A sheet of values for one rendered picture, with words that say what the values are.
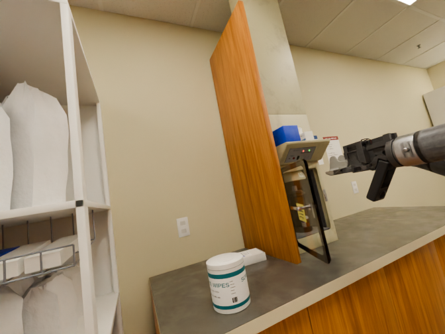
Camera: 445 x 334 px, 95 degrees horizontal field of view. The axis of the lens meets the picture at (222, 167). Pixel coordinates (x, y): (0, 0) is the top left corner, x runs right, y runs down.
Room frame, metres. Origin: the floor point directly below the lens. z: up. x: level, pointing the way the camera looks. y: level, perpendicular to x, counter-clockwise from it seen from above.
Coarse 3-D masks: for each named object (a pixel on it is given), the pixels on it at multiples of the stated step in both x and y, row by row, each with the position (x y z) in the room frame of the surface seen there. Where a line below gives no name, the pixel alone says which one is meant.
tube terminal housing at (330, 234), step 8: (272, 120) 1.12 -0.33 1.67; (280, 120) 1.15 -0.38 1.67; (288, 120) 1.17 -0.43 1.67; (296, 120) 1.20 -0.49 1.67; (304, 120) 1.22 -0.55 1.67; (272, 128) 1.12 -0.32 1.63; (304, 128) 1.22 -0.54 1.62; (312, 168) 1.24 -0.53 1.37; (320, 168) 1.24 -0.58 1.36; (320, 176) 1.23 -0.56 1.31; (320, 184) 1.26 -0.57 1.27; (320, 192) 1.25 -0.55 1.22; (328, 208) 1.23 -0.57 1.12; (328, 216) 1.22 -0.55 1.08; (328, 224) 1.25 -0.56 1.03; (328, 232) 1.21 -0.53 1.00; (328, 240) 1.21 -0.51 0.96; (336, 240) 1.23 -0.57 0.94
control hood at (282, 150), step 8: (280, 144) 1.04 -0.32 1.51; (288, 144) 1.01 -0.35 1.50; (296, 144) 1.03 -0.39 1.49; (304, 144) 1.06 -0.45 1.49; (312, 144) 1.09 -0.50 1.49; (320, 144) 1.12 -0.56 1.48; (280, 152) 1.05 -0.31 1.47; (320, 152) 1.16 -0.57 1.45; (280, 160) 1.07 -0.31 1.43; (312, 160) 1.18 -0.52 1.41
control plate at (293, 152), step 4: (292, 148) 1.04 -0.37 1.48; (296, 148) 1.05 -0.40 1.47; (300, 148) 1.07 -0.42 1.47; (304, 148) 1.08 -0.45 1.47; (308, 148) 1.09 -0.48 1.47; (312, 148) 1.11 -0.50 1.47; (288, 152) 1.05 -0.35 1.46; (292, 152) 1.06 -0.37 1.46; (296, 152) 1.07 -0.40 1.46; (300, 152) 1.09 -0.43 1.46; (304, 152) 1.10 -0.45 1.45; (308, 152) 1.12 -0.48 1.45; (312, 152) 1.13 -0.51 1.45; (288, 156) 1.07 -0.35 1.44; (292, 156) 1.08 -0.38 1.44; (296, 156) 1.09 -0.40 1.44; (300, 156) 1.11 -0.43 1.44; (304, 156) 1.12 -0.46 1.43; (288, 160) 1.09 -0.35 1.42; (292, 160) 1.10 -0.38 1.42; (296, 160) 1.12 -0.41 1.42
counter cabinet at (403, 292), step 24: (408, 264) 1.02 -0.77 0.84; (432, 264) 1.11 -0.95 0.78; (360, 288) 0.88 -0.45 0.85; (384, 288) 0.94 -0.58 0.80; (408, 288) 1.00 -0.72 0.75; (432, 288) 1.08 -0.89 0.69; (312, 312) 0.77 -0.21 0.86; (336, 312) 0.82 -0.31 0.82; (360, 312) 0.87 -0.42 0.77; (384, 312) 0.92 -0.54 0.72; (408, 312) 0.98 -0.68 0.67; (432, 312) 1.06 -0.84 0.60
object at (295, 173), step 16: (304, 160) 0.79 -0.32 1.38; (288, 176) 0.98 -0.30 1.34; (304, 176) 0.81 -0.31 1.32; (288, 192) 1.03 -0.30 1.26; (304, 192) 0.85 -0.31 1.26; (304, 224) 0.92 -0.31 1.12; (320, 224) 0.79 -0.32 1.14; (304, 240) 0.97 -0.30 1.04; (320, 240) 0.81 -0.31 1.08; (320, 256) 0.84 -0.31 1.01
